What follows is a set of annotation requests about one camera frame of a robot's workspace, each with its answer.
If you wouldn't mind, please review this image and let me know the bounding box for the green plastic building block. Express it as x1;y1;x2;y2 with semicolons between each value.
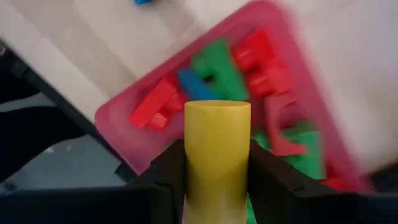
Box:
191;39;249;102
251;127;271;150
281;121;326;180

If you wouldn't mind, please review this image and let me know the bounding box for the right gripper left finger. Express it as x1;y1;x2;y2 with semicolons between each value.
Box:
0;138;187;224

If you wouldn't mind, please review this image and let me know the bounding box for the red translucent plastic bin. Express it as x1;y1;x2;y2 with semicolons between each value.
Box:
94;0;374;194

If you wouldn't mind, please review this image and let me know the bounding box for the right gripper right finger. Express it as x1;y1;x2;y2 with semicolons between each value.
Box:
248;139;398;224

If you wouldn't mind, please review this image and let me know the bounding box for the blue plastic building block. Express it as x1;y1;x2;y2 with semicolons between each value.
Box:
177;67;215;102

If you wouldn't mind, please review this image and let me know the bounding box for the red plastic building block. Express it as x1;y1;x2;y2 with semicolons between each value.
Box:
264;95;307;156
320;177;349;190
130;77;187;131
231;29;293;99

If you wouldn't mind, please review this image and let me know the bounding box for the yellow plastic building block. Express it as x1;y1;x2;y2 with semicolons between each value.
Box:
183;100;252;224

